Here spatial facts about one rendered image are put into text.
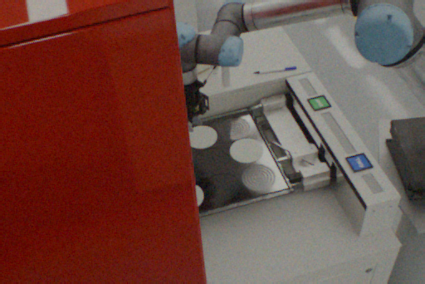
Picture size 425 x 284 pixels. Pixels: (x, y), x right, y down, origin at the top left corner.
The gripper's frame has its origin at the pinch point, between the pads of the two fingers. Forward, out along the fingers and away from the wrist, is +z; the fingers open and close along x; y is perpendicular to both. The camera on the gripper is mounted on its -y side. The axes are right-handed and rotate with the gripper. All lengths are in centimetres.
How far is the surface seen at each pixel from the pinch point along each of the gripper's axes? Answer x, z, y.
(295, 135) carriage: 25.7, 9.3, 21.5
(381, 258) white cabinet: 11, 19, 63
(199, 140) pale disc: 3.6, 7.3, 1.5
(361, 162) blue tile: 22, 1, 46
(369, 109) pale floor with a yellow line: 141, 97, -11
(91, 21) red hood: -51, -83, 49
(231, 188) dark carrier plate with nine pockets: -4.4, 7.4, 21.8
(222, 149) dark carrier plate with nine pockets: 5.3, 7.3, 9.7
